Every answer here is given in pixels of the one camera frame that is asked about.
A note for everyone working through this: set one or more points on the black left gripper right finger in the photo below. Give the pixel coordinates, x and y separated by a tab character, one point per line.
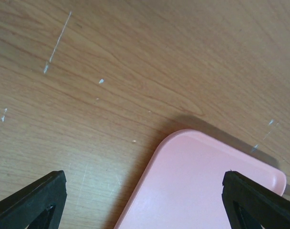
249	205

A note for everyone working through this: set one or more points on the pink plastic tray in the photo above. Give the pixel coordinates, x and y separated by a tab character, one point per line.
181	187

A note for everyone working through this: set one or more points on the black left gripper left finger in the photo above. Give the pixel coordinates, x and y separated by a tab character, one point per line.
39	205

